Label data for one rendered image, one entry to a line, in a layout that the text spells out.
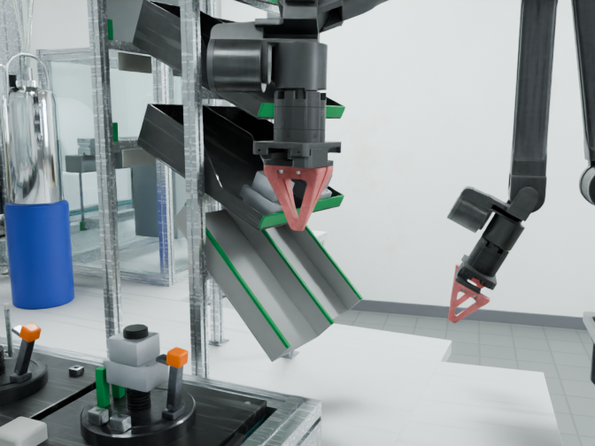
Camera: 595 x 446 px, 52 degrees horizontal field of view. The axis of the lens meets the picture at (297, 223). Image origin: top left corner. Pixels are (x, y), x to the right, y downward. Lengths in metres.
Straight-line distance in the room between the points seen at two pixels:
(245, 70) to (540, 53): 0.59
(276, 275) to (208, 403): 0.29
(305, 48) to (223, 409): 0.47
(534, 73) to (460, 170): 3.06
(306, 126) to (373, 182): 3.56
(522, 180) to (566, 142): 3.08
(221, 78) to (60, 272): 1.13
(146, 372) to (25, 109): 1.02
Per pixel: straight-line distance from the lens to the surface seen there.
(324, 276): 1.18
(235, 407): 0.85
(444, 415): 1.10
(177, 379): 0.77
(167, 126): 1.00
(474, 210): 1.12
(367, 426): 1.04
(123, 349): 0.78
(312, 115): 0.66
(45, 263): 1.70
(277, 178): 0.67
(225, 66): 0.67
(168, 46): 1.00
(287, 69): 0.66
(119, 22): 2.13
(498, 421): 1.10
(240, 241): 1.06
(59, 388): 0.96
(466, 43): 4.16
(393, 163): 4.18
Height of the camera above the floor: 1.35
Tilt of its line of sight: 10 degrees down
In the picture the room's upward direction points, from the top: straight up
